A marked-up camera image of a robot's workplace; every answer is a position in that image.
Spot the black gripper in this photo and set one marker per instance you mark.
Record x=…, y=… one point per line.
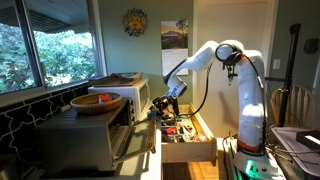
x=163, y=103

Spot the glass oven door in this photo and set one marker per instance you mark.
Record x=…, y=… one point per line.
x=140, y=140

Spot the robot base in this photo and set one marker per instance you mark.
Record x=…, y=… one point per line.
x=258, y=167

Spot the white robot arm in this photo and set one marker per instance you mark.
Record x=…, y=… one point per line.
x=250, y=72

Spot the white microwave oven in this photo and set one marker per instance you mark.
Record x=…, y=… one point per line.
x=139, y=93

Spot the grey toaster oven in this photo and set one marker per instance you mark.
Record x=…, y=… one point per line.
x=77, y=142

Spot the blue bowl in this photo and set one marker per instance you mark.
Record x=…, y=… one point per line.
x=152, y=115

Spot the open wooden drawer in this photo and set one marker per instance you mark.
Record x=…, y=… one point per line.
x=186, y=138

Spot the wooden tray on microwave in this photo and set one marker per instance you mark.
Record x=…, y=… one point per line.
x=117, y=79

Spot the orange item in basket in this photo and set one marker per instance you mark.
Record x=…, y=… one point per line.
x=103, y=98

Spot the woven wicker basket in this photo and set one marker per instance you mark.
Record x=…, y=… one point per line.
x=89, y=104

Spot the wooden chair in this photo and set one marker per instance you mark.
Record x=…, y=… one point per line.
x=300, y=108

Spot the black laptop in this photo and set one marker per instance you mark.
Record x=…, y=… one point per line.
x=310, y=139

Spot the wall calendar with landscape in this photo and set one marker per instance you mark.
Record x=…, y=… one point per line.
x=174, y=43

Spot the sun wall ornament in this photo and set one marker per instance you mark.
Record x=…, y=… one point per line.
x=135, y=22

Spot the window frame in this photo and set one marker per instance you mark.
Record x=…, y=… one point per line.
x=47, y=45

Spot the light switch plate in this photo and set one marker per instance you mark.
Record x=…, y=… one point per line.
x=276, y=63

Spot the black camera stand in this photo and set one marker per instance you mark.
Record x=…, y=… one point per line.
x=294, y=32

